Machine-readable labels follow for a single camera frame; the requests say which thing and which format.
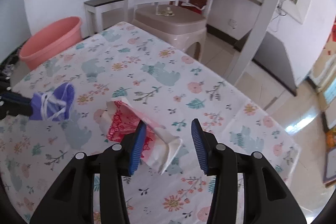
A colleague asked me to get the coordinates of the purple wrapper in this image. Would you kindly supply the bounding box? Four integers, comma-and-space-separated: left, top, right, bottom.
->
29, 83, 75, 122

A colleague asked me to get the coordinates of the pink plastic bin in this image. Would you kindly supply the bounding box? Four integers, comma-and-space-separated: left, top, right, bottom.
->
19, 16, 82, 70

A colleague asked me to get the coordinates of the floral tablecloth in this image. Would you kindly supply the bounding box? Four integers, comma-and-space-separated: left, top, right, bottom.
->
1, 22, 299, 223

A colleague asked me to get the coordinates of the dark top bench right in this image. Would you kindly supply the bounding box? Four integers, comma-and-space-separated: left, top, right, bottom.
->
252, 32, 297, 96

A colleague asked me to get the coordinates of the beige plastic stool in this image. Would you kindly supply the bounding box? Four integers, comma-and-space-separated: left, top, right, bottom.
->
131, 5, 207, 61

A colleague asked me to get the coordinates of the small item on stool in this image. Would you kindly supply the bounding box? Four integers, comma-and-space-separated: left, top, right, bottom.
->
155, 6, 175, 17

